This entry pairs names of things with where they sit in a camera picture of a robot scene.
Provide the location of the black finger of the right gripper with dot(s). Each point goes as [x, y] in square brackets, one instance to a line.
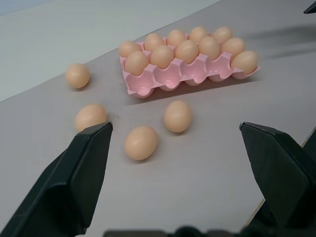
[311, 8]

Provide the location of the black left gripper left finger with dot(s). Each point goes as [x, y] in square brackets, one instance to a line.
[64, 177]

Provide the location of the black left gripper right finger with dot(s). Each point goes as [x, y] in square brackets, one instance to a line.
[281, 172]

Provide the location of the beige egg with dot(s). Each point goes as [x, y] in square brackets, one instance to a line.
[177, 116]
[186, 51]
[222, 34]
[90, 116]
[246, 61]
[77, 75]
[136, 63]
[198, 33]
[162, 56]
[176, 37]
[209, 48]
[141, 143]
[128, 48]
[154, 41]
[233, 47]

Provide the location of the pink plastic egg tray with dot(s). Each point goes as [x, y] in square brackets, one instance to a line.
[172, 76]

